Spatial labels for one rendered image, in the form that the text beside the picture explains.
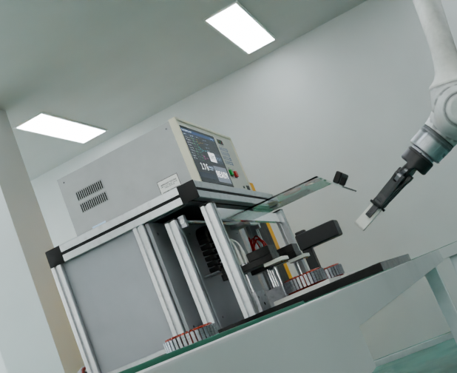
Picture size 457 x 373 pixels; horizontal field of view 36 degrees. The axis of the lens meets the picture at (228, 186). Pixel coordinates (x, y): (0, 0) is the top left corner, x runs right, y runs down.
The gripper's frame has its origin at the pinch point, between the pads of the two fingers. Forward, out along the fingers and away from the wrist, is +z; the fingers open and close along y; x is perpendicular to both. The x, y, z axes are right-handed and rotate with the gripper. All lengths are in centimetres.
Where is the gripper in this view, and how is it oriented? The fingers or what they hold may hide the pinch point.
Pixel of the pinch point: (367, 216)
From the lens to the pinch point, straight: 180.3
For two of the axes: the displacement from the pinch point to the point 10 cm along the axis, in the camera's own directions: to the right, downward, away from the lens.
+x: -6.9, -6.5, 3.2
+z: -6.3, 7.6, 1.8
